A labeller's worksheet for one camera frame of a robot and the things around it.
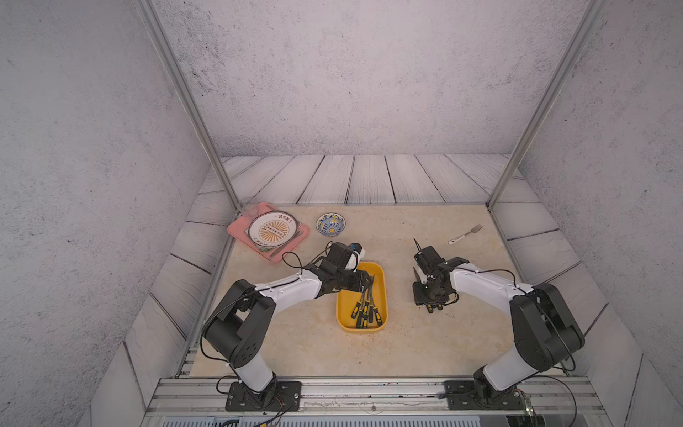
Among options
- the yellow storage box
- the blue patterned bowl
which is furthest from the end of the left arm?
the blue patterned bowl

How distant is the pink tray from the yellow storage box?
34cm

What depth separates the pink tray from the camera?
1064 millimetres

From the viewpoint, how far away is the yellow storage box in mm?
840
